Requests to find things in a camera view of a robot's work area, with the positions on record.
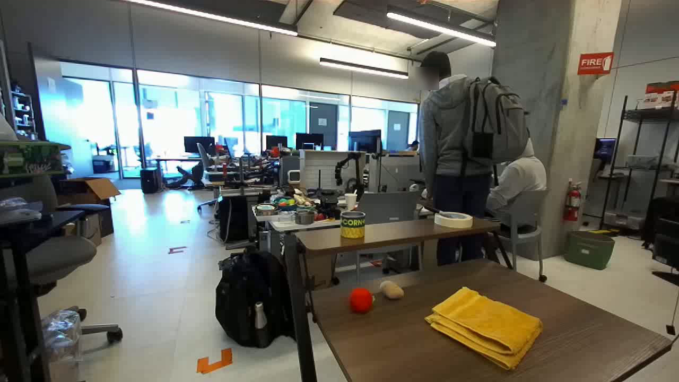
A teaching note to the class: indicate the red plush tomato toy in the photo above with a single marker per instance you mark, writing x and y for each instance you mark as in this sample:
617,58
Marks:
362,301

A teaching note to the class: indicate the yellow towel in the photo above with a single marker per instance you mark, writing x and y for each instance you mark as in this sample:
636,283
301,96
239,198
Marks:
489,325

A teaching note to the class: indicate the beige plush toy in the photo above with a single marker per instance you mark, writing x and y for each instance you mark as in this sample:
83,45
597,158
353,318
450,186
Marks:
391,289

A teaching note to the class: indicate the white desk partition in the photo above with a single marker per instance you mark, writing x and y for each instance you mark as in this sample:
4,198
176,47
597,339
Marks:
319,170

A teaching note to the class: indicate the yellow green jar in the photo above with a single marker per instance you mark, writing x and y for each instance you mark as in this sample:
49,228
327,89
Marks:
353,228

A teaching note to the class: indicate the brown wooden side table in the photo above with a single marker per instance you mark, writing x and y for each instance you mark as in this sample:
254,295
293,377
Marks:
374,236

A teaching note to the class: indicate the dark computer monitor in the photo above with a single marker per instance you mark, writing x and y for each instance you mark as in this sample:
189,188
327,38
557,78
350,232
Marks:
277,140
311,140
366,140
198,146

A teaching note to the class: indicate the white desk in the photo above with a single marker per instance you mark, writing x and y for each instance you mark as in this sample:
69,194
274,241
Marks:
287,225

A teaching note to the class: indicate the white tape roll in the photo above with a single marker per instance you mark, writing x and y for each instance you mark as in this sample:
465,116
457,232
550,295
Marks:
452,219

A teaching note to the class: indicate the person in grey hoodie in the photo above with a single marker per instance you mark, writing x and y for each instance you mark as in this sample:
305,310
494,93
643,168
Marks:
447,134

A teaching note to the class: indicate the ceiling light bar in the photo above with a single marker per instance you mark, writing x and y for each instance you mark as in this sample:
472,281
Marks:
364,69
443,29
214,15

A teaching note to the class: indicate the black backpack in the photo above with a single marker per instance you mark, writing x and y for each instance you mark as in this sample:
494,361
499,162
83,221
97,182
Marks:
248,297

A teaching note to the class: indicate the black table leg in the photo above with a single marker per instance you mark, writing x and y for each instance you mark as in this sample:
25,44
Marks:
311,353

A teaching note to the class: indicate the grey backpack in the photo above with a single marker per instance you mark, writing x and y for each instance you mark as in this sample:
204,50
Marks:
499,123

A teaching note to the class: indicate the black trash bin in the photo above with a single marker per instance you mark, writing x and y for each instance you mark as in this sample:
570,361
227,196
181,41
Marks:
149,182

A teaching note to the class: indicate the orange floor marker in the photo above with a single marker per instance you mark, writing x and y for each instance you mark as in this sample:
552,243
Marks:
204,366

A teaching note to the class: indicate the red fire extinguisher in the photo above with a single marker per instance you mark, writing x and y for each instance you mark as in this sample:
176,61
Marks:
572,204

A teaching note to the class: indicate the open cardboard box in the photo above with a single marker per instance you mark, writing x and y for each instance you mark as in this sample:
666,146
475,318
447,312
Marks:
97,190

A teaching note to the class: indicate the green storage bin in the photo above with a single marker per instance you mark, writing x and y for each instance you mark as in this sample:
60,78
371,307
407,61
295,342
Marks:
589,250

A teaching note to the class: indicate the blue box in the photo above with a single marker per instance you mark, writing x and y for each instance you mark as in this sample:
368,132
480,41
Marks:
606,148

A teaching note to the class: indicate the green plastic crate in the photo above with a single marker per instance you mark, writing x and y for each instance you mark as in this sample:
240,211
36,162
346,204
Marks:
33,152

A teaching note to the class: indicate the clear plastic bottle bag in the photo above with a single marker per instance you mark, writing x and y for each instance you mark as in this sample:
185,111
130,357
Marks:
63,342

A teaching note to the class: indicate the black metal shelf rack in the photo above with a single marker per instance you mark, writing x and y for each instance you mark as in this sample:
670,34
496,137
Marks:
666,225

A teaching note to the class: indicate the red white box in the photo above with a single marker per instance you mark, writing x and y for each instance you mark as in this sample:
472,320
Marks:
660,96

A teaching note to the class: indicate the black desk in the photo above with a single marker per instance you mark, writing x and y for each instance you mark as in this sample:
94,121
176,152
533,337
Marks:
23,320

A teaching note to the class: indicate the red wall sign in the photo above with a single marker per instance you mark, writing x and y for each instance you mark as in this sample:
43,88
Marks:
594,65

